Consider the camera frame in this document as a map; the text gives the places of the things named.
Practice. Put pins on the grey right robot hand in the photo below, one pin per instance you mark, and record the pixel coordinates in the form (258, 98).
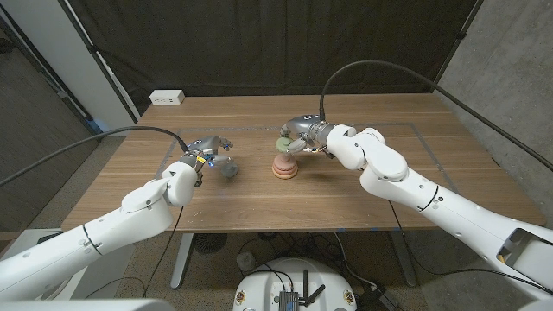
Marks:
(307, 127)

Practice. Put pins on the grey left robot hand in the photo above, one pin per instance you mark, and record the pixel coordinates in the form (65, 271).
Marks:
(207, 146)

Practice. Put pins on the green toy disk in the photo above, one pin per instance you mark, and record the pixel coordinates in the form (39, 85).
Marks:
(283, 144)

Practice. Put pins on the grey toy disk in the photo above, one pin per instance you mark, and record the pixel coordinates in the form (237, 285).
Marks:
(229, 171)

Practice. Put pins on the pale pink toy disk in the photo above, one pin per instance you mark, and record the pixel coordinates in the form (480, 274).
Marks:
(284, 162)

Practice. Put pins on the salmon pink toy disk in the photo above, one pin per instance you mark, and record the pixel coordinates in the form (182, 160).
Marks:
(285, 172)

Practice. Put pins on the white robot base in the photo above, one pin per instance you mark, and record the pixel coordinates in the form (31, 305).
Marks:
(263, 285)

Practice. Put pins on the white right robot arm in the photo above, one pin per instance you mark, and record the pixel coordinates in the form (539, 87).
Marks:
(389, 168)

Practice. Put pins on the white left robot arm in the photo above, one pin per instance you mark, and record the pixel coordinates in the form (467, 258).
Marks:
(86, 242)

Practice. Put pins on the large tan toy disk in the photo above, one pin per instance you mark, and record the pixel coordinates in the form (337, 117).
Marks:
(285, 176)

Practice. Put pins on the white power strip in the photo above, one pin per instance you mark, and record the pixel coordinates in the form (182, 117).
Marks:
(167, 97)

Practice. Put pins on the black backdrop cloth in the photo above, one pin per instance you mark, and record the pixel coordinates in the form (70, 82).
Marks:
(259, 43)

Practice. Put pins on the black floor fan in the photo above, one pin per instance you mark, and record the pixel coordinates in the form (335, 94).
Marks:
(210, 243)

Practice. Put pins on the grey table leg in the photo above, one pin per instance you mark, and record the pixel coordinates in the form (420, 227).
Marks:
(404, 263)
(181, 263)

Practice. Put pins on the grey round floor object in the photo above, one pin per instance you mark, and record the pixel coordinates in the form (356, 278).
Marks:
(246, 261)

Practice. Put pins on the black backdrop stand pole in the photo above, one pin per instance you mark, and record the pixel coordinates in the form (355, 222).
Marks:
(91, 48)
(461, 35)

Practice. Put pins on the grey box with antennas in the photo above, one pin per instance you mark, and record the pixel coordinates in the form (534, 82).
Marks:
(288, 299)

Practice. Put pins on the black floor power adapter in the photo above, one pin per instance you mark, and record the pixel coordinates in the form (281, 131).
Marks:
(380, 298)

